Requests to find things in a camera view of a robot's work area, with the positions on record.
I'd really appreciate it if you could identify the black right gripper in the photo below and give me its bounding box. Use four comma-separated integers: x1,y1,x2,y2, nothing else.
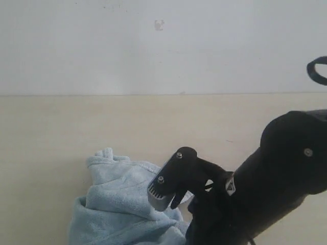
185,156,237,244

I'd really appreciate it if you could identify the light blue terry towel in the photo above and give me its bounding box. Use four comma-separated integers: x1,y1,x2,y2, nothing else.
68,148,189,245

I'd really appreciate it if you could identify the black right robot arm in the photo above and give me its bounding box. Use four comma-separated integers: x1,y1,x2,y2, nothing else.
186,109,326,244

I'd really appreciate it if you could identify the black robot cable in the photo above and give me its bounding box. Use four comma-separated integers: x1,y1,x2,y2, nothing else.
306,56,327,86

